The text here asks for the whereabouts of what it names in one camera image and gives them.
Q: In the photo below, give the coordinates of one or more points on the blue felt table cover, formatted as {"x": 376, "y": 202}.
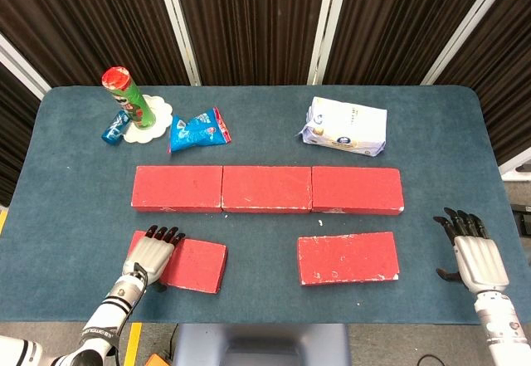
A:
{"x": 265, "y": 225}

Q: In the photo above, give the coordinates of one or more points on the small blue snack tube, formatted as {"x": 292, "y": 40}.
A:
{"x": 114, "y": 129}

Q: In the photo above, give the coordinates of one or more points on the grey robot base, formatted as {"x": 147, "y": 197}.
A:
{"x": 261, "y": 345}

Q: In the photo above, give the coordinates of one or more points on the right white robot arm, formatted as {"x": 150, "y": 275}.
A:
{"x": 498, "y": 328}

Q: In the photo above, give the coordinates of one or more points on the green Pringles can red lid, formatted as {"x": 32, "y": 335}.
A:
{"x": 132, "y": 100}

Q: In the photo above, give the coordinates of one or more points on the dark brown ribbed partition panel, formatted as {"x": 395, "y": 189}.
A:
{"x": 394, "y": 21}
{"x": 253, "y": 21}
{"x": 510, "y": 71}
{"x": 83, "y": 17}
{"x": 12, "y": 133}

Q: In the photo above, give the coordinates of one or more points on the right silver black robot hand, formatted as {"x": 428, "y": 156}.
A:
{"x": 479, "y": 258}

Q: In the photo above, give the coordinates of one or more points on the black equipment box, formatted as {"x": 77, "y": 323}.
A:
{"x": 523, "y": 221}

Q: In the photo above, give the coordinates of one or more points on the white partition foot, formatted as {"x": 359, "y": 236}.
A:
{"x": 516, "y": 171}

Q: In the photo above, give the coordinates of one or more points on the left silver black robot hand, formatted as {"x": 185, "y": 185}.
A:
{"x": 151, "y": 254}

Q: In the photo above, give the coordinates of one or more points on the blue Oreo snack bag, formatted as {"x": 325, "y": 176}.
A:
{"x": 195, "y": 131}

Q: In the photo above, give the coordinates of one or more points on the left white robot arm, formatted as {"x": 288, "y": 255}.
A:
{"x": 108, "y": 320}

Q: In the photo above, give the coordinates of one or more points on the white scalloped doily plate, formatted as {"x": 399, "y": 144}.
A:
{"x": 164, "y": 110}

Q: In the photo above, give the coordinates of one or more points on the white tissue pack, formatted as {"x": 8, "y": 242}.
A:
{"x": 348, "y": 127}

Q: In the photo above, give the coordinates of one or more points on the orange device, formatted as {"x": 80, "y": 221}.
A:
{"x": 159, "y": 361}

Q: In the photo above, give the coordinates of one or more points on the white partition frame post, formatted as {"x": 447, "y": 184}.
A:
{"x": 176, "y": 21}
{"x": 329, "y": 21}
{"x": 25, "y": 73}
{"x": 469, "y": 21}

